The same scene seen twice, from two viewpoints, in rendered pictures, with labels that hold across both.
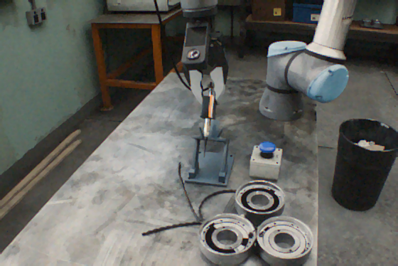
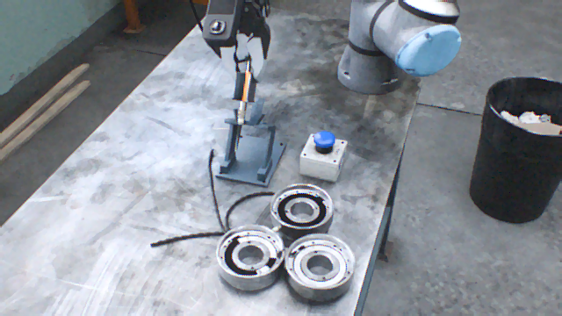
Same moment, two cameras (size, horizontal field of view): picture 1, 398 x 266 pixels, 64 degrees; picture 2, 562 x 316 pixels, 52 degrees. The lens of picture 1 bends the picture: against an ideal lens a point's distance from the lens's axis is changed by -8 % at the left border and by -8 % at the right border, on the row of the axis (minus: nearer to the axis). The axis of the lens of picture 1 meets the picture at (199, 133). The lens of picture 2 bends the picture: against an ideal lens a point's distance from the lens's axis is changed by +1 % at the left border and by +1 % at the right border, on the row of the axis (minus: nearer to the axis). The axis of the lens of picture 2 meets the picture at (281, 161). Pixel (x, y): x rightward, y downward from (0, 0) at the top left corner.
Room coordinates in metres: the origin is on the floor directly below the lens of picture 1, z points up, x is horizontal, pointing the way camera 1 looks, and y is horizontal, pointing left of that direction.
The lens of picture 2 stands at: (-0.13, -0.12, 1.52)
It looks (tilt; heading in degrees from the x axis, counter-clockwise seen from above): 41 degrees down; 2
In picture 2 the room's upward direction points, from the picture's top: straight up
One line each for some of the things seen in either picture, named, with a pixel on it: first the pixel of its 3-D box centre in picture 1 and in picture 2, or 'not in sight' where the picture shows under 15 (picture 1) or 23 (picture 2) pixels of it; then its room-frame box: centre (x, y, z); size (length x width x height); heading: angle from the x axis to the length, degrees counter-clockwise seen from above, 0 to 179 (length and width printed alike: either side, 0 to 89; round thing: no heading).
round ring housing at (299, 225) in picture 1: (283, 243); (320, 268); (0.42, -0.15, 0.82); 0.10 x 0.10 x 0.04
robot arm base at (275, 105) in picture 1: (283, 96); (372, 56); (1.00, -0.28, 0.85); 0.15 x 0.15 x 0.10
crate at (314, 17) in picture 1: (315, 12); not in sight; (3.92, -1.39, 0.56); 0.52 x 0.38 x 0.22; 70
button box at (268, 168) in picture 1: (266, 160); (324, 155); (0.68, -0.16, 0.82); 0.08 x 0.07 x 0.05; 163
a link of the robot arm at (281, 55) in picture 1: (287, 62); (380, 10); (0.99, -0.28, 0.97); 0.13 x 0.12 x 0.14; 26
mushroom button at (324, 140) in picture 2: (266, 153); (324, 146); (0.68, -0.16, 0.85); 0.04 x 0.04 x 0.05
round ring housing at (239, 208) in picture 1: (259, 203); (301, 213); (0.54, -0.12, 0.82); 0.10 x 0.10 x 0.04
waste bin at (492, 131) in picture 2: (362, 166); (522, 153); (1.44, -0.90, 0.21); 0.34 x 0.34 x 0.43
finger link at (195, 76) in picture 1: (198, 82); (234, 53); (0.71, 0.00, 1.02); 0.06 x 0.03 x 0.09; 170
